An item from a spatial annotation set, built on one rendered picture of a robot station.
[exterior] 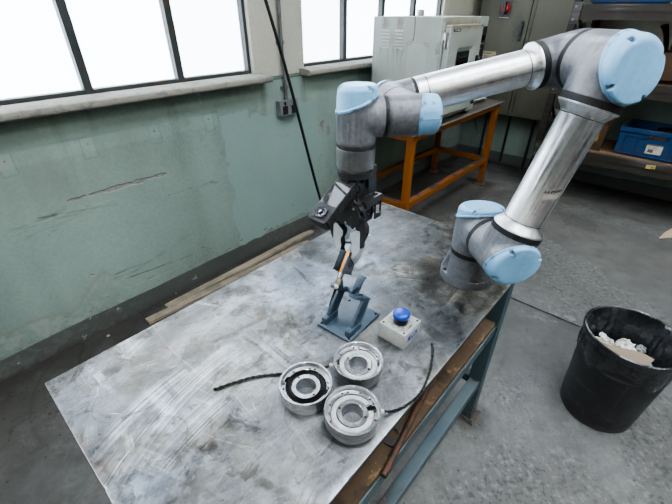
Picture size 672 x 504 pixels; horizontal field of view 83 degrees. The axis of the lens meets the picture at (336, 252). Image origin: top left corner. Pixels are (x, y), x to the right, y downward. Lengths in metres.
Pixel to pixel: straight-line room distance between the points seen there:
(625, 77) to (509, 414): 1.41
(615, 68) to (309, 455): 0.85
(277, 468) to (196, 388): 0.25
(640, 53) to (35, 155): 1.98
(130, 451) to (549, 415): 1.63
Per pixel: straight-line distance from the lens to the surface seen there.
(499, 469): 1.76
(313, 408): 0.77
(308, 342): 0.92
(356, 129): 0.71
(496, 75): 0.93
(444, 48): 2.76
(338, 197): 0.74
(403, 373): 0.87
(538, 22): 4.33
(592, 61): 0.90
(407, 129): 0.74
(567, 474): 1.85
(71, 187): 2.09
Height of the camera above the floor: 1.46
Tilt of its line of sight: 32 degrees down
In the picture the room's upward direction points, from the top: straight up
